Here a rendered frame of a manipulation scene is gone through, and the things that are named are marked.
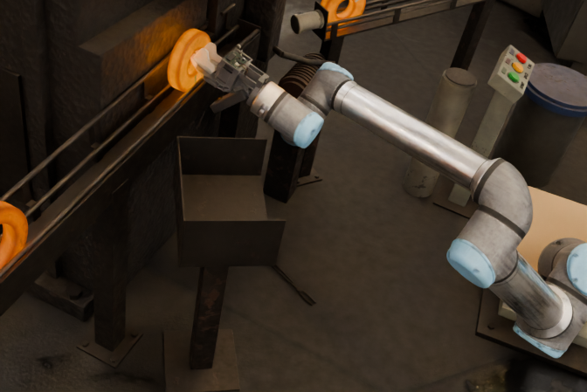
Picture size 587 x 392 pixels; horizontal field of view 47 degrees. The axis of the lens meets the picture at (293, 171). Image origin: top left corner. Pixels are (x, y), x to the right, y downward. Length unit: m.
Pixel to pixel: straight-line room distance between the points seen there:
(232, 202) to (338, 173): 1.14
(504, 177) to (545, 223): 0.78
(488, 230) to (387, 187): 1.19
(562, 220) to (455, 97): 0.53
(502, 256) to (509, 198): 0.12
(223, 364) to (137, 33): 0.95
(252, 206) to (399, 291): 0.88
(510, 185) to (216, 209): 0.65
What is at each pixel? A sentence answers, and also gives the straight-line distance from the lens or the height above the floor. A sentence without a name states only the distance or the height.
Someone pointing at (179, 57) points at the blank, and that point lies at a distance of 1.67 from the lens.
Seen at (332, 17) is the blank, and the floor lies 0.68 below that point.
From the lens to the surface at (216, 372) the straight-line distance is 1.98.
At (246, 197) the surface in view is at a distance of 1.57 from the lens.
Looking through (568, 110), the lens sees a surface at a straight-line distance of 2.70.
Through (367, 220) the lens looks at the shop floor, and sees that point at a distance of 2.49.
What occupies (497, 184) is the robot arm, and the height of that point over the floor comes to 0.78.
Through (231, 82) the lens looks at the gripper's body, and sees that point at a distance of 1.66.
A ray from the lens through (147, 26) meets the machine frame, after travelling 1.62.
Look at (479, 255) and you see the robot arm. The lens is 1.51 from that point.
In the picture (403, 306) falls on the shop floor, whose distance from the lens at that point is 2.27.
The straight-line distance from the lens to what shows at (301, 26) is 2.13.
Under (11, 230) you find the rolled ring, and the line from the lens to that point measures 1.36.
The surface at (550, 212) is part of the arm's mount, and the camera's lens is 2.31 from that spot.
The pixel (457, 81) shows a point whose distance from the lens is 2.39.
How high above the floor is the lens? 1.67
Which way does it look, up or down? 40 degrees down
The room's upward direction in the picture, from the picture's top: 13 degrees clockwise
